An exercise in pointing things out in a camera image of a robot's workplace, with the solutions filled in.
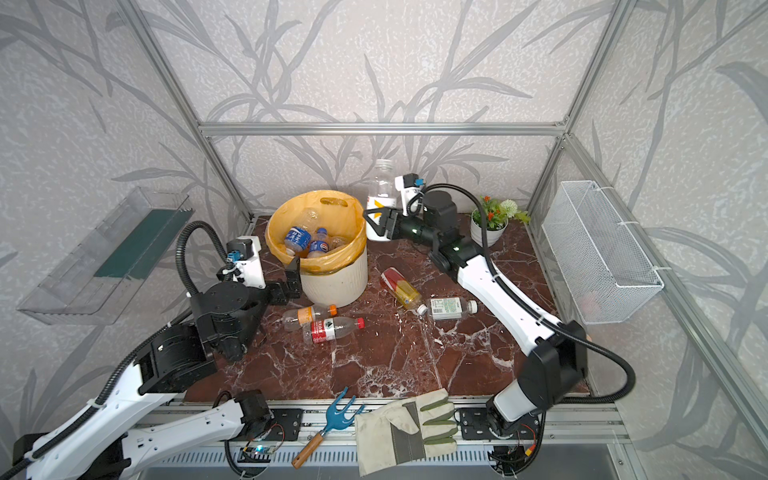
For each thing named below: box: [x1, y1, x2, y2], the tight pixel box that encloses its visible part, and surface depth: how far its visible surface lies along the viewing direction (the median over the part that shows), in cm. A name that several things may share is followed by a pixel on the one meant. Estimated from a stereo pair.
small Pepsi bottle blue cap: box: [308, 227, 329, 258], surface depth 88 cm
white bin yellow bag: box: [265, 190, 368, 308], surface depth 88 cm
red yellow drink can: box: [380, 266, 422, 310], surface depth 95 cm
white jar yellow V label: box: [367, 158, 397, 241], surface depth 68 cm
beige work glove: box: [354, 388, 459, 477], surface depth 74 cm
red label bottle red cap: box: [302, 316, 366, 345], surface depth 86 cm
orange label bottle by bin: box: [282, 304, 338, 332], surface depth 91 cm
